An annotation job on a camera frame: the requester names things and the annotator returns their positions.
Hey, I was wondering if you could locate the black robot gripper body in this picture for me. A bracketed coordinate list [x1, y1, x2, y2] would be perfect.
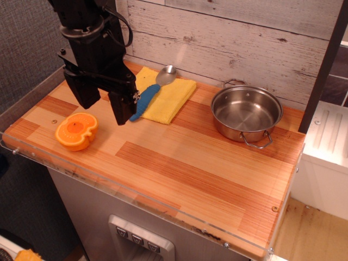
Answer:
[60, 19, 136, 102]

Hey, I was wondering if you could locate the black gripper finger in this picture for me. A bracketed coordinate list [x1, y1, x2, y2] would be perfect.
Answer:
[64, 71, 100, 109]
[108, 92, 136, 126]

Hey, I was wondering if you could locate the blue handled metal spoon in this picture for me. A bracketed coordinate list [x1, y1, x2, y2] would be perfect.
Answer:
[129, 65, 177, 122]

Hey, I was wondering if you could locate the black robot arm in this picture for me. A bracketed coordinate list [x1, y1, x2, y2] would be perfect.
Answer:
[50, 1, 140, 125]

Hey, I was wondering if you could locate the yellow folded cloth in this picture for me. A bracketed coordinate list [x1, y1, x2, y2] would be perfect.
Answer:
[131, 66, 197, 125]

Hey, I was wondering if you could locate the orange half toy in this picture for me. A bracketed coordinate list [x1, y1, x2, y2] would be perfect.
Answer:
[55, 113, 99, 151]

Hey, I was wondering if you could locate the clear acrylic table guard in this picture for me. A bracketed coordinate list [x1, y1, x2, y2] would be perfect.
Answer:
[1, 70, 305, 260]

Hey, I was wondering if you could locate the stainless steel pot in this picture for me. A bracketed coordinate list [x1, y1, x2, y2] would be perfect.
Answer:
[210, 78, 283, 149]

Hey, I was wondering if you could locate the grey toy fridge cabinet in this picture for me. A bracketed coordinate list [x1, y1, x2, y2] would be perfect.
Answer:
[49, 169, 247, 260]

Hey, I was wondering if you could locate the silver dispenser button panel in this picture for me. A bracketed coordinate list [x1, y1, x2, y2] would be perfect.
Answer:
[108, 215, 176, 260]

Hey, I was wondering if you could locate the yellow object bottom left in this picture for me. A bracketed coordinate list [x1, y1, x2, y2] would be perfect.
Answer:
[14, 249, 43, 261]

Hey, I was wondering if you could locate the white toy sink counter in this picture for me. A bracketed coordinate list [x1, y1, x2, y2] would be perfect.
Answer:
[291, 102, 347, 219]

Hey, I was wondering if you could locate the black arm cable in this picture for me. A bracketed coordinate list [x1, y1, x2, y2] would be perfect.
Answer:
[102, 5, 134, 48]

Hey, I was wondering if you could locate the dark vertical post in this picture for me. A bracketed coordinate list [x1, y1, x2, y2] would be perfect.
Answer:
[298, 0, 347, 134]

